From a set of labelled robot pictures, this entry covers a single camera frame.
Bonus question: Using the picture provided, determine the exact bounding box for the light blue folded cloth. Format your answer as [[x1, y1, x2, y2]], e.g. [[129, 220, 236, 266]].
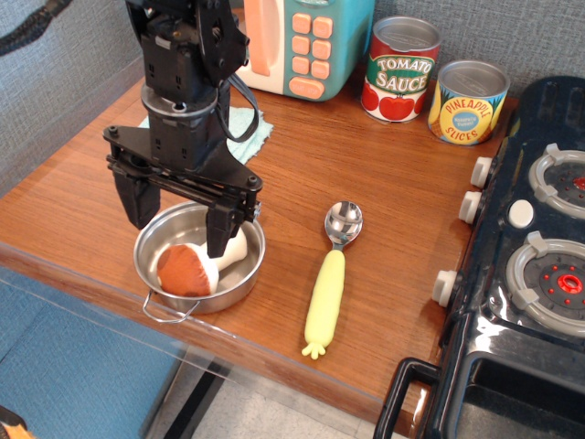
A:
[[139, 107, 272, 170]]

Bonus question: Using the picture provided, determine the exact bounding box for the pineapple slices can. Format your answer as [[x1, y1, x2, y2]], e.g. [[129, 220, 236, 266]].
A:
[[428, 59, 510, 145]]

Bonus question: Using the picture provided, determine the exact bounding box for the stainless steel pot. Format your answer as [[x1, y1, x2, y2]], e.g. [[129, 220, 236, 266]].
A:
[[133, 202, 266, 324]]

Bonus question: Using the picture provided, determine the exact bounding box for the tomato sauce can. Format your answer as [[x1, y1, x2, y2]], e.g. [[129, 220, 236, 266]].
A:
[[361, 16, 441, 123]]

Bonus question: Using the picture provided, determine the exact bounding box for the toy microwave teal and cream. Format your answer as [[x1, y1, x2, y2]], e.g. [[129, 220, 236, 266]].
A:
[[230, 0, 375, 102]]

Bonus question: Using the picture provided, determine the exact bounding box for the brown plush mushroom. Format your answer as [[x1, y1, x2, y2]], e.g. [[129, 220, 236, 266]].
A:
[[156, 230, 248, 297]]

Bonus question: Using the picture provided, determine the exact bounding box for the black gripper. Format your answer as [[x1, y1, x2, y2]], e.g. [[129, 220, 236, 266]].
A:
[[103, 89, 262, 258]]

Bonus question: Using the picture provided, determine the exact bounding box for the black braided cable sleeve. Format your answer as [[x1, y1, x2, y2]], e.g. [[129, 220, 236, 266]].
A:
[[0, 0, 74, 57]]

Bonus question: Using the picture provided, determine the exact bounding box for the spoon with yellow handle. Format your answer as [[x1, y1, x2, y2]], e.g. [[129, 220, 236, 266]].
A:
[[302, 200, 363, 360]]

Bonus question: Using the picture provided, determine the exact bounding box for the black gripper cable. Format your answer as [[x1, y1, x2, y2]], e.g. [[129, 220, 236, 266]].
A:
[[214, 72, 261, 144]]

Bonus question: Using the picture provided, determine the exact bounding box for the black toy stove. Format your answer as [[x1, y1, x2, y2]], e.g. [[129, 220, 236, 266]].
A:
[[375, 76, 584, 438]]

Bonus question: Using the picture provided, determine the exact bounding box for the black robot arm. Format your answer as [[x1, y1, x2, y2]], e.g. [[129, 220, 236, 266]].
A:
[[103, 1, 262, 258]]

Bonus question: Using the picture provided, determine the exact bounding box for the orange object bottom left corner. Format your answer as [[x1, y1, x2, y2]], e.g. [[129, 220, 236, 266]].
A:
[[0, 406, 36, 439]]

